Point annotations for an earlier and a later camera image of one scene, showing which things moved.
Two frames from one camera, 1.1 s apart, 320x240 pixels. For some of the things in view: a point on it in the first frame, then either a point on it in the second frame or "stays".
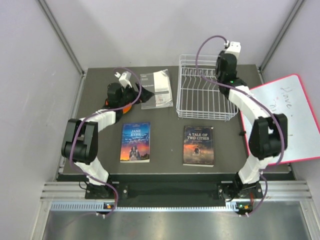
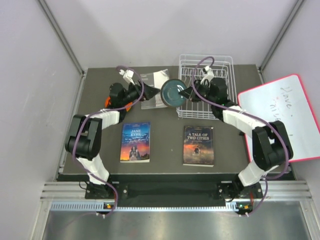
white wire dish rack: [198, 95] stays
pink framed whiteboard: [287, 96] stays
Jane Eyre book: [135, 142] stays
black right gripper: [217, 70] -> [198, 86]
